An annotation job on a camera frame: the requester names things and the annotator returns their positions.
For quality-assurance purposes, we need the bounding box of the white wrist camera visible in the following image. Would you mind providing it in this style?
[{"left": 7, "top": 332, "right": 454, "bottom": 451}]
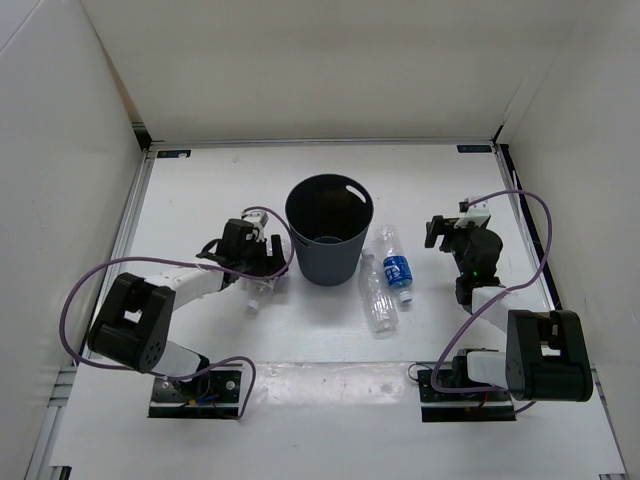
[
  {"left": 241, "top": 209, "right": 269, "bottom": 242},
  {"left": 454, "top": 197, "right": 491, "bottom": 229}
]

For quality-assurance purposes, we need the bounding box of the clear bottle white blue label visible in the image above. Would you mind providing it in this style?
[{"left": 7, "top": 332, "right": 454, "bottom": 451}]
[{"left": 246, "top": 273, "right": 289, "bottom": 316}]

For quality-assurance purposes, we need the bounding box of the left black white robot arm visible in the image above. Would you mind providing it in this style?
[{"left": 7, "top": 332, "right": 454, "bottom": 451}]
[{"left": 88, "top": 210, "right": 286, "bottom": 400}]

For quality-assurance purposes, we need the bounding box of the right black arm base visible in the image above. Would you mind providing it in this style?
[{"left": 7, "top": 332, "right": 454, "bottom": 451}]
[{"left": 407, "top": 362, "right": 516, "bottom": 423}]

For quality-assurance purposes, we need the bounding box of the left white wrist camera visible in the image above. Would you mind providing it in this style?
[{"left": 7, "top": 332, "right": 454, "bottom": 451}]
[{"left": 241, "top": 209, "right": 269, "bottom": 242}]

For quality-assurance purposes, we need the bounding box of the clear unlabelled plastic bottle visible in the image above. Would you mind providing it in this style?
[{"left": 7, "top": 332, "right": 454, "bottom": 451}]
[{"left": 359, "top": 248, "right": 398, "bottom": 337}]

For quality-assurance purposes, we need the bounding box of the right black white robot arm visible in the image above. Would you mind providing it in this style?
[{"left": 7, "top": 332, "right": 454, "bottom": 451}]
[{"left": 425, "top": 216, "right": 593, "bottom": 402}]

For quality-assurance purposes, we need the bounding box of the left dark corner label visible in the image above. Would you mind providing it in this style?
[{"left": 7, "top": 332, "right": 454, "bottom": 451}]
[{"left": 156, "top": 149, "right": 191, "bottom": 159}]

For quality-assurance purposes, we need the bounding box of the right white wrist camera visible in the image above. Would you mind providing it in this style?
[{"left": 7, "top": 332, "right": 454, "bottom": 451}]
[{"left": 454, "top": 197, "right": 491, "bottom": 229}]

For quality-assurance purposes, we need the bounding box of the right dark corner label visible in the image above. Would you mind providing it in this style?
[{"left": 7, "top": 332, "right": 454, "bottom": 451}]
[{"left": 456, "top": 144, "right": 493, "bottom": 154}]

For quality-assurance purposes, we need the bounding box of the right black frame rail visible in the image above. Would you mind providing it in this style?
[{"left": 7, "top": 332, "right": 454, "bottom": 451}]
[{"left": 491, "top": 125, "right": 562, "bottom": 310}]

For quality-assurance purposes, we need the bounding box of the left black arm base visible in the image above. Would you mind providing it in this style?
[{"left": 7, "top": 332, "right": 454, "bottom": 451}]
[{"left": 147, "top": 363, "right": 243, "bottom": 420}]

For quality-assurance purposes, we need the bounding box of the dark grey plastic bin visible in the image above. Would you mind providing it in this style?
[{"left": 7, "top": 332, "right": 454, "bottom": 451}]
[{"left": 285, "top": 174, "right": 374, "bottom": 287}]

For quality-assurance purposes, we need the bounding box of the dark corner label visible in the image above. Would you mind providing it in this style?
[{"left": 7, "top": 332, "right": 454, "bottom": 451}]
[
  {"left": 156, "top": 149, "right": 191, "bottom": 159},
  {"left": 456, "top": 144, "right": 493, "bottom": 154}
]

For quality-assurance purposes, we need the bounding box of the left aluminium frame rail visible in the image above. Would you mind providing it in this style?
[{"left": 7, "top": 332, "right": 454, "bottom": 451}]
[{"left": 25, "top": 121, "right": 152, "bottom": 479}]

